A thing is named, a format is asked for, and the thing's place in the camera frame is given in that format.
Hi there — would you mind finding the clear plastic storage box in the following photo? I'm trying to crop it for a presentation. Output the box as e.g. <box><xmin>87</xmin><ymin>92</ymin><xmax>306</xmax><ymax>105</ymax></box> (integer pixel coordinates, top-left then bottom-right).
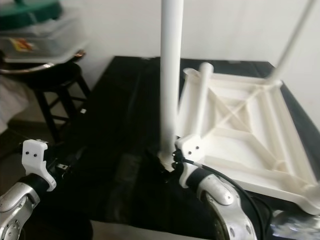
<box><xmin>0</xmin><ymin>0</ymin><xmax>88</xmax><ymax>65</ymax></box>

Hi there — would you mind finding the black tablecloth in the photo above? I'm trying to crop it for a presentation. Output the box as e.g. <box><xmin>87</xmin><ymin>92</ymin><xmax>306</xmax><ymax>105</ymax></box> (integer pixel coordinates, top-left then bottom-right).
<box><xmin>52</xmin><ymin>56</ymin><xmax>320</xmax><ymax>240</ymax></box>

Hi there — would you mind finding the clear adhesive tape patch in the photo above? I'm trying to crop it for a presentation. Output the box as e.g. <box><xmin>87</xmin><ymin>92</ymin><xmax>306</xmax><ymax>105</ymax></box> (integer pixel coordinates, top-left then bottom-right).
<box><xmin>120</xmin><ymin>154</ymin><xmax>142</xmax><ymax>187</ymax></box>
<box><xmin>270</xmin><ymin>209</ymin><xmax>320</xmax><ymax>237</ymax></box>

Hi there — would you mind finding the black round bowl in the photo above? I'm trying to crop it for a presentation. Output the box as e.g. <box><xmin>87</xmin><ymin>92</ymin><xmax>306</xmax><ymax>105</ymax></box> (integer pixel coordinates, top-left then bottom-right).
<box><xmin>0</xmin><ymin>50</ymin><xmax>86</xmax><ymax>76</ymax></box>

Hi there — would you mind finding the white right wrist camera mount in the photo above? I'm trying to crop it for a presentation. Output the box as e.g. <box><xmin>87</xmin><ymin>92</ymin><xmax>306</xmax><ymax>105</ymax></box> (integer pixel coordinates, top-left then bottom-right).
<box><xmin>175</xmin><ymin>134</ymin><xmax>203</xmax><ymax>188</ymax></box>

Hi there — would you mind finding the black round stand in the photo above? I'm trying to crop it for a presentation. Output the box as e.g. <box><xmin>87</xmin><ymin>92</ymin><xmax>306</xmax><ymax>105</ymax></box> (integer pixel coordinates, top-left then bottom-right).
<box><xmin>25</xmin><ymin>64</ymin><xmax>92</xmax><ymax>143</ymax></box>

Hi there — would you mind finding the beige floor mat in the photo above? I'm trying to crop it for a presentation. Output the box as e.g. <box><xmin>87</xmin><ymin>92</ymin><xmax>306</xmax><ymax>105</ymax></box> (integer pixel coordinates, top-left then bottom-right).
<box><xmin>0</xmin><ymin>75</ymin><xmax>31</xmax><ymax>133</ymax></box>

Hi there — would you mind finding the white plastic children table top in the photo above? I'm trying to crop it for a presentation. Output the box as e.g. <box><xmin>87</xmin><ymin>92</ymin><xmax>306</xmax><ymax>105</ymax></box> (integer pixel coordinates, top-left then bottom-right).
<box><xmin>172</xmin><ymin>67</ymin><xmax>320</xmax><ymax>216</ymax></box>

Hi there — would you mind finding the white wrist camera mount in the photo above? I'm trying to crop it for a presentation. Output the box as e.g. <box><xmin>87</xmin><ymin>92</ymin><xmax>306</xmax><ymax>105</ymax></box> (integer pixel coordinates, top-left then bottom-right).
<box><xmin>22</xmin><ymin>140</ymin><xmax>57</xmax><ymax>193</ymax></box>
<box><xmin>175</xmin><ymin>134</ymin><xmax>203</xmax><ymax>188</ymax></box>

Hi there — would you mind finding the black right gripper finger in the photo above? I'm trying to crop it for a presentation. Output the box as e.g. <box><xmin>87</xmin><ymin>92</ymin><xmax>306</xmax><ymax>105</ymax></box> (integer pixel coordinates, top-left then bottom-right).
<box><xmin>155</xmin><ymin>157</ymin><xmax>176</xmax><ymax>176</ymax></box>

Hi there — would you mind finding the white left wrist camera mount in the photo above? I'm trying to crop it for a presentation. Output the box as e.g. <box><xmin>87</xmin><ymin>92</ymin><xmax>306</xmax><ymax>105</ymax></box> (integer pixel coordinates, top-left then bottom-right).
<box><xmin>22</xmin><ymin>140</ymin><xmax>57</xmax><ymax>193</ymax></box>

